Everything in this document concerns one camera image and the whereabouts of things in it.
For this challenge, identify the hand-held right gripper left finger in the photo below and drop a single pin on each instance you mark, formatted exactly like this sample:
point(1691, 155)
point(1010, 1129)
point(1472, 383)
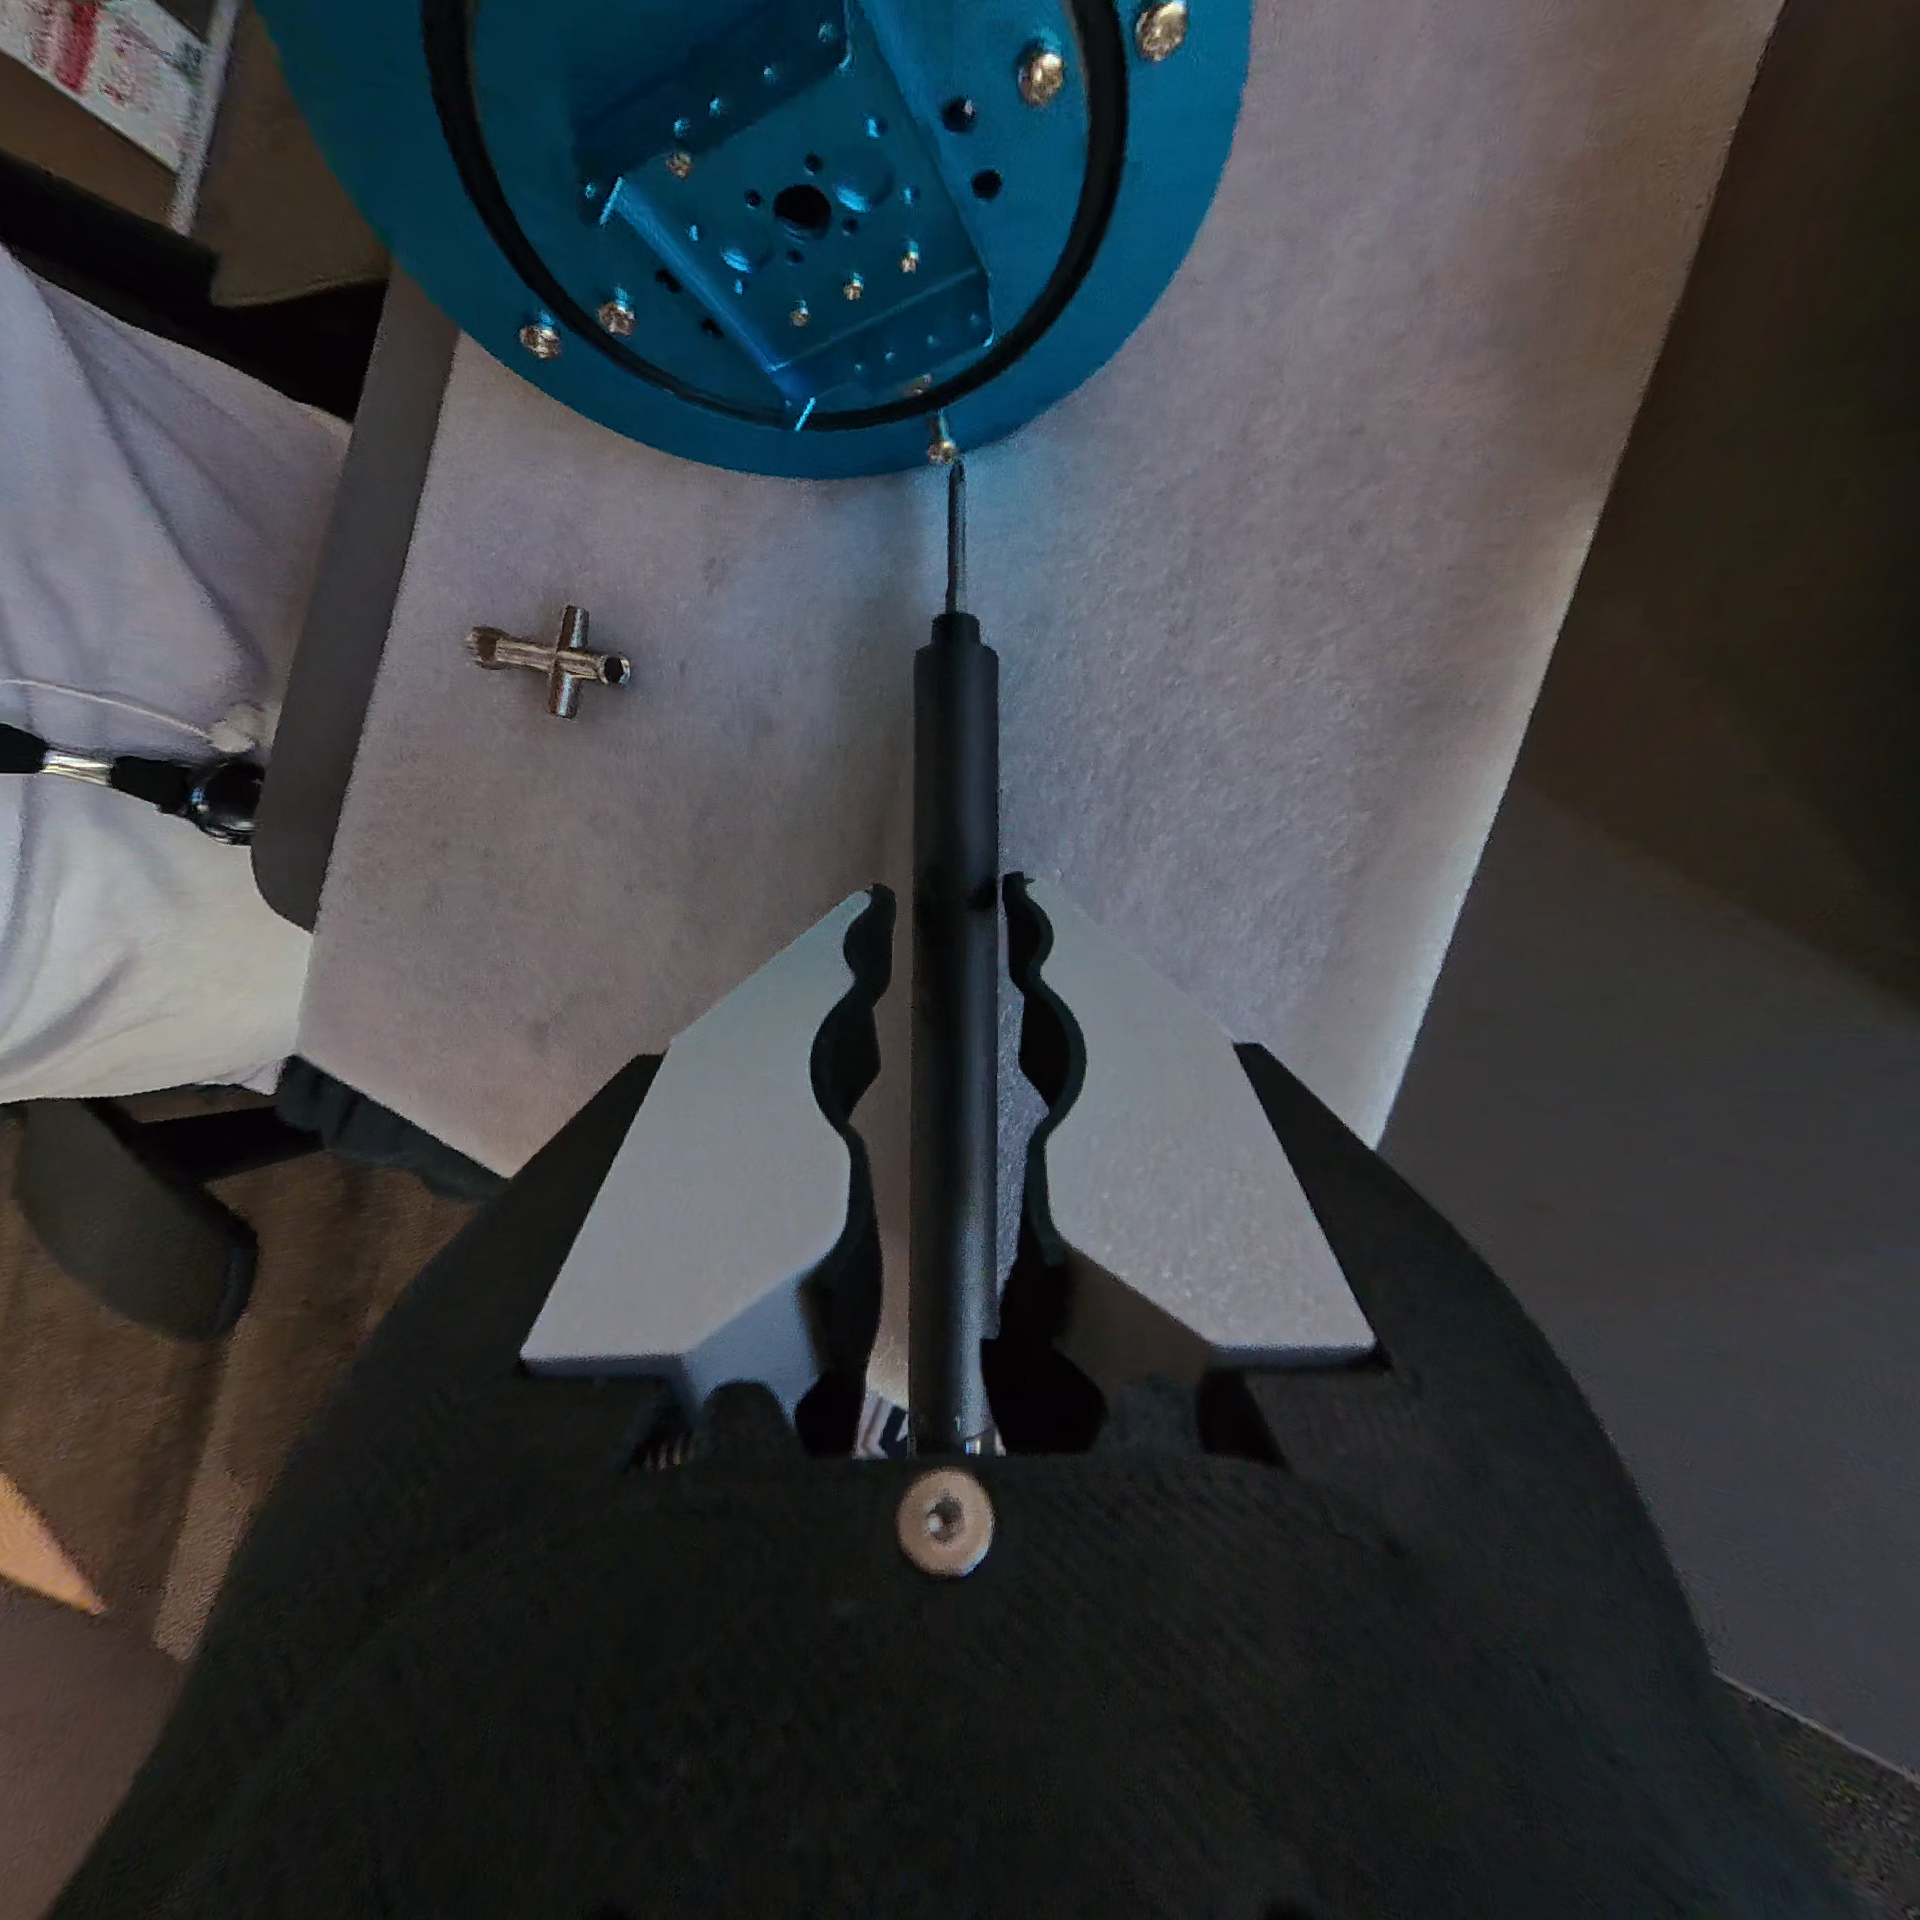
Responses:
point(705, 1201)

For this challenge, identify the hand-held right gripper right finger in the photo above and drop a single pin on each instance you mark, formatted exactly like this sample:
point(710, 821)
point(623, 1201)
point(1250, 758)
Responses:
point(1202, 1201)

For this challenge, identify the black electric screwdriver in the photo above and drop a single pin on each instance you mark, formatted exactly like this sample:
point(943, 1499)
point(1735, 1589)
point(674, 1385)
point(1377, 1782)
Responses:
point(950, 902)

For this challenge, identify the blue round turntable base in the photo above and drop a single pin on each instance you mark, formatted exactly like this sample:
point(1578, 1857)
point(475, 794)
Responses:
point(826, 224)

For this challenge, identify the grey desk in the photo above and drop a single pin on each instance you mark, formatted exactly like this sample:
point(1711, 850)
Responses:
point(1649, 1272)

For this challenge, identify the silver cross socket wrench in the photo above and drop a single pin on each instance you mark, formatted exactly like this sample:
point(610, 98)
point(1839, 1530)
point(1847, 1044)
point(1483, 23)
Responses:
point(562, 660)

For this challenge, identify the black chair armrest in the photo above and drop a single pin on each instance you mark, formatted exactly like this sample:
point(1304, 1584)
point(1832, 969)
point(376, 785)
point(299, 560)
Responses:
point(135, 1229)

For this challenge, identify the white foam sheet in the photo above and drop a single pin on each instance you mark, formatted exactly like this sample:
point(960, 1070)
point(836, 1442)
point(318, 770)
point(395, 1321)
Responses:
point(1275, 600)

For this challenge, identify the person's white shirt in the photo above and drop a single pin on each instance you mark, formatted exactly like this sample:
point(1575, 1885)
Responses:
point(120, 568)

